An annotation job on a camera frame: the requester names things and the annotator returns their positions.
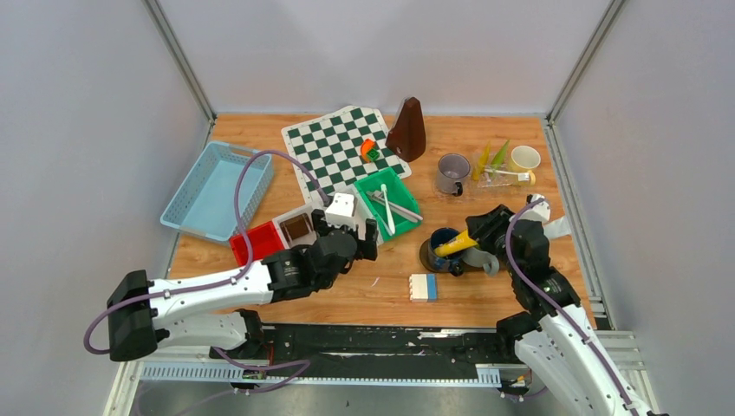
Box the yellow toothpaste tube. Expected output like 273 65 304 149
472 141 491 181
433 230 478 257

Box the grey mug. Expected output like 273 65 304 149
462 247 500 276

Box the dark blue mug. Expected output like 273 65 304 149
424 227 467 276

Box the white toothbrush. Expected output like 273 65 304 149
381 183 395 236
484 168 537 185

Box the purple mug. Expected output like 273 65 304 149
438 153 472 178

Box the grey toothbrush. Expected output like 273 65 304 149
367 192 423 223

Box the cream mug yellow handle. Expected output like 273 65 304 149
509 146 541 173

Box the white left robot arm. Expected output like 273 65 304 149
107 210 379 362

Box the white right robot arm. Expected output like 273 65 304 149
465 205 655 415

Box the dark wooden oval tray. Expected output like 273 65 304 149
419 238 482 275

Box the white plastic bin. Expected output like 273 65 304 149
272 204 317 249

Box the white bin with toothpastes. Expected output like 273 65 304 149
330 185 374 231

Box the brown wooden block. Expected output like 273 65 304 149
279 213 313 242

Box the red plastic bin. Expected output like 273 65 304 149
229 221 286 266

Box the green plastic bin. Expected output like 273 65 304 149
354 168 423 243

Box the white blue toy brick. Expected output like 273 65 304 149
408 273 438 302

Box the green toy block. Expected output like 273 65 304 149
367 149 381 162

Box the green white chessboard mat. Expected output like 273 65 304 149
281 106 412 203

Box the orange toy block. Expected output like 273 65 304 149
360 139 377 163

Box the brown wooden metronome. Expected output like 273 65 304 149
386 96 426 163

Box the light blue perforated basket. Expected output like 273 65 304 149
159 141 274 245

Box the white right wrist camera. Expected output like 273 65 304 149
521 194 571 240

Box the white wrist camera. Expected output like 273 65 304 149
324 192 356 229
521 194 571 240

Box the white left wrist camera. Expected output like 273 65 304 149
324 192 356 229

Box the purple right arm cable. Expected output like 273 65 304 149
504 198 641 416

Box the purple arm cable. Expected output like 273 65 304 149
504 198 641 416
82 150 335 397

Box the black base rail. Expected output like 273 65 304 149
227 324 521 380

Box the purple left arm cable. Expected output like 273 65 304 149
82 150 335 397

